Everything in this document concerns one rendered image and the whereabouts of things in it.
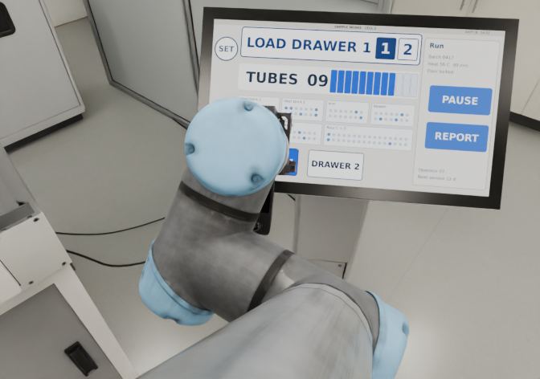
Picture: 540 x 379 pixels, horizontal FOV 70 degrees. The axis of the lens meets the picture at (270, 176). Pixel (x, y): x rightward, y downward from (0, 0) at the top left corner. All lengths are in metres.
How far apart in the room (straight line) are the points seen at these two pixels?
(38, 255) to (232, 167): 0.58
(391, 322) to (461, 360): 1.39
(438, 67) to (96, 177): 1.93
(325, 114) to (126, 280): 1.33
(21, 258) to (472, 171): 0.78
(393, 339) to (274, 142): 0.16
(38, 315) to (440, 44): 0.91
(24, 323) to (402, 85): 0.84
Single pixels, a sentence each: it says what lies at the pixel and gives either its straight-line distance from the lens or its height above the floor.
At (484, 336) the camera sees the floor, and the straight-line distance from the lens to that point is 1.77.
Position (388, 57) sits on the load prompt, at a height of 1.14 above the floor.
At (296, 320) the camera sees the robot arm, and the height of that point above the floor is 1.28.
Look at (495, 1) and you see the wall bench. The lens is 2.67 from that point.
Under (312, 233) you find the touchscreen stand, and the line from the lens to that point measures 0.91.
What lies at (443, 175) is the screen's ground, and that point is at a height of 1.00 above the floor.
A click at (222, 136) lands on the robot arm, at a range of 0.28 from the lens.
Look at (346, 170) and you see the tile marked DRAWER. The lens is 0.66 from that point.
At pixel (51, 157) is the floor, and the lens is 2.56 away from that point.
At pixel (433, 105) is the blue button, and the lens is 0.69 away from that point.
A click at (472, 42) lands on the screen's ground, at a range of 0.73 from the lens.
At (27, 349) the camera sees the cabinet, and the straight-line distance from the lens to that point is 1.01.
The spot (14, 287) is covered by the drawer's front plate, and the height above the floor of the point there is 0.84.
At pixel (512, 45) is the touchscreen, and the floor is 1.17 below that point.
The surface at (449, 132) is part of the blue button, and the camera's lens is 0.70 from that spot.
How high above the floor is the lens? 1.43
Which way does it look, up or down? 43 degrees down
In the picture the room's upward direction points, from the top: straight up
